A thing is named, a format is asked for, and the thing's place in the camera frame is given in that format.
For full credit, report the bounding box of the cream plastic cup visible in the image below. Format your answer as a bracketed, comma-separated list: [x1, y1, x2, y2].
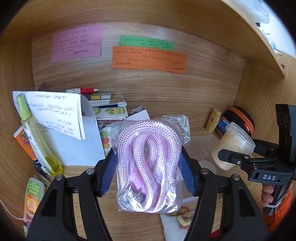
[212, 122, 255, 171]

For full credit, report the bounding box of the pink rope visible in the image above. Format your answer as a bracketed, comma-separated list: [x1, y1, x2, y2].
[107, 114, 191, 214]

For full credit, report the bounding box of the right hand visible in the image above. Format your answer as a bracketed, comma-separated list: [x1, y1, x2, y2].
[261, 184, 274, 206]

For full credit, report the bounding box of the black orange round case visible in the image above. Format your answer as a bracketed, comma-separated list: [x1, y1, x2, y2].
[223, 105, 255, 137]

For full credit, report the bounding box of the metal pens bundle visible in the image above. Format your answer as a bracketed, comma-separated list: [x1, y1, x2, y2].
[35, 164, 53, 186]

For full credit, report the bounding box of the blue zipper pencil pouch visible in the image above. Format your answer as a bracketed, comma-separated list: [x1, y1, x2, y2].
[216, 116, 230, 138]

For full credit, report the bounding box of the white round lid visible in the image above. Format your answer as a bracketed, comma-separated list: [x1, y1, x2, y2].
[198, 160, 217, 175]

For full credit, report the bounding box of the small yellow sunscreen bottle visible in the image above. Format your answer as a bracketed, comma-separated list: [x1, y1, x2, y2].
[205, 108, 221, 133]

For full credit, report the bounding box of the yellow green spray bottle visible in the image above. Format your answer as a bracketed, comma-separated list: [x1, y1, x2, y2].
[16, 93, 64, 177]

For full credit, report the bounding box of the beige rectangular eraser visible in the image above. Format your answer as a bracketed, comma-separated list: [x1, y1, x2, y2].
[177, 212, 194, 228]

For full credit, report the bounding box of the clear plastic storage bin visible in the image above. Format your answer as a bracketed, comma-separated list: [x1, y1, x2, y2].
[185, 134, 226, 176]

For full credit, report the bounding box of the wooden gourd charm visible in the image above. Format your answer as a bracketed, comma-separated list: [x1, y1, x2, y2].
[169, 206, 190, 216]

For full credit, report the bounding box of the large white paper sheet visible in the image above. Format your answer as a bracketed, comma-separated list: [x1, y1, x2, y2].
[39, 96, 105, 167]

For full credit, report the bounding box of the orange tube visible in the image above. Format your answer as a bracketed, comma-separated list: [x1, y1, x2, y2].
[14, 126, 38, 163]

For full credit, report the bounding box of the fruit pattern sticker card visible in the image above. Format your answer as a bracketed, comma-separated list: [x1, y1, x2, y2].
[99, 128, 111, 156]

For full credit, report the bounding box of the folded handwritten paper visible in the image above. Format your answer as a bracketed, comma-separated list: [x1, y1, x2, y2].
[12, 91, 85, 140]

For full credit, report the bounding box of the stack of booklets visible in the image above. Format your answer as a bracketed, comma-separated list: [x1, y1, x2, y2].
[87, 93, 128, 128]

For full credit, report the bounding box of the red white pen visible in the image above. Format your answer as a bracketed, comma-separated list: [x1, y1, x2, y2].
[66, 88, 99, 94]

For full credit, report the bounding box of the orange sticky note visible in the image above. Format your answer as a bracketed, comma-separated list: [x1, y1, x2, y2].
[111, 46, 187, 74]

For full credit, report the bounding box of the green sticky note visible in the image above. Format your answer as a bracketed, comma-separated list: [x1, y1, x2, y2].
[119, 35, 175, 51]

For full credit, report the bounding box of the pink sticky note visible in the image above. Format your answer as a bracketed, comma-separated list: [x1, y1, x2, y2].
[52, 24, 103, 63]

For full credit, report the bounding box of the white earphone cable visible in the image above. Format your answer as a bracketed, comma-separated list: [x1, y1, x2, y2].
[0, 199, 28, 222]

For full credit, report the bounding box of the white drawstring cloth pouch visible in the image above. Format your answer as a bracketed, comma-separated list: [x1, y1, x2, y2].
[160, 197, 198, 240]

